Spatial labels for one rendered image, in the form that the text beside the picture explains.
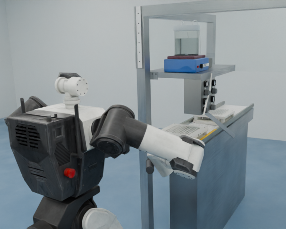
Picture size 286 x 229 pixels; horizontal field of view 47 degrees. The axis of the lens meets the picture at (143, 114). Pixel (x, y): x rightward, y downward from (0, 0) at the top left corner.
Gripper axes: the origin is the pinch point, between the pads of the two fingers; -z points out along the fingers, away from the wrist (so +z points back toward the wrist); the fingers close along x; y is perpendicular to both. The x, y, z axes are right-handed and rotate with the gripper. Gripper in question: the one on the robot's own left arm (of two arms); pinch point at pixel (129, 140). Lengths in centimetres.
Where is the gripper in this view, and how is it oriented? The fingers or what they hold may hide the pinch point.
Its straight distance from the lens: 168.3
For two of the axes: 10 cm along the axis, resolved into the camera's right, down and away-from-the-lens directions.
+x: 0.2, 9.7, 2.2
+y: 7.6, 1.3, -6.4
